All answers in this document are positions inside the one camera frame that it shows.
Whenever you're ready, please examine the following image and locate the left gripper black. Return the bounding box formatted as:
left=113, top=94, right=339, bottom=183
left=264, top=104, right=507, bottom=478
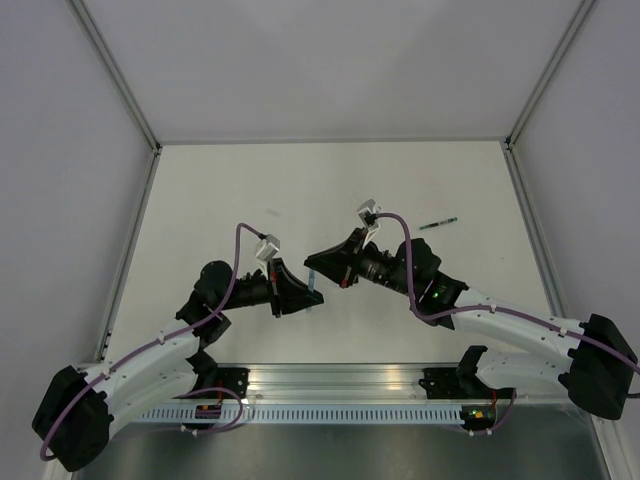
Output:
left=218, top=257, right=324, bottom=318

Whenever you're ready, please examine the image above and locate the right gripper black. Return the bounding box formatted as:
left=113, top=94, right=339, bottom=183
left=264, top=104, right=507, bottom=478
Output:
left=305, top=229, right=415, bottom=298

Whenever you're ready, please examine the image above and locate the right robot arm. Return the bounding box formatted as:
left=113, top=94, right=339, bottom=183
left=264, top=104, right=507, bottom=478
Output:
left=304, top=228, right=639, bottom=420

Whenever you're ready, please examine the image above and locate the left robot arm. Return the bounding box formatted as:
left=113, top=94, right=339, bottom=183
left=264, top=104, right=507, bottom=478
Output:
left=32, top=258, right=324, bottom=472

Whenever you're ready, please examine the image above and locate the green refill pen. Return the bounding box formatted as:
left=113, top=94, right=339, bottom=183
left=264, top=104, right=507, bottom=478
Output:
left=418, top=217, right=458, bottom=231

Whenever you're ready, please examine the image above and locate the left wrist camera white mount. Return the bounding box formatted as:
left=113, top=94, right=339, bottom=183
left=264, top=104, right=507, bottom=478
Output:
left=255, top=234, right=280, bottom=263

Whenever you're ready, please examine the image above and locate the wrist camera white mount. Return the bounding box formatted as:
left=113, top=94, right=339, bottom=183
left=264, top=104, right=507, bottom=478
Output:
left=255, top=234, right=280, bottom=263
left=356, top=199, right=382, bottom=246

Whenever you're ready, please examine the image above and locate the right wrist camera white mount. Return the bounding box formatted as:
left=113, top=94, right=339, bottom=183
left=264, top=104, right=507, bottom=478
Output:
left=356, top=199, right=382, bottom=246

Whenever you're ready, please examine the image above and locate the aluminium mounting rail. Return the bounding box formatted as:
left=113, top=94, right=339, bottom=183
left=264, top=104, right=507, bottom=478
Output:
left=227, top=363, right=454, bottom=404

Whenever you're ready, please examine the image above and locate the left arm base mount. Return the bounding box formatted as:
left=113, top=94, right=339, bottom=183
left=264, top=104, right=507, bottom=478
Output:
left=186, top=351, right=250, bottom=400

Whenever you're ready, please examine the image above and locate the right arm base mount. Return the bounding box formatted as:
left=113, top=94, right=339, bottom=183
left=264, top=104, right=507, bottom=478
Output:
left=418, top=345, right=514, bottom=400

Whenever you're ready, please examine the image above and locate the white slotted cable duct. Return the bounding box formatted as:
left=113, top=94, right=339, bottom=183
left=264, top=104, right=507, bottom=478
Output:
left=135, top=403, right=464, bottom=425

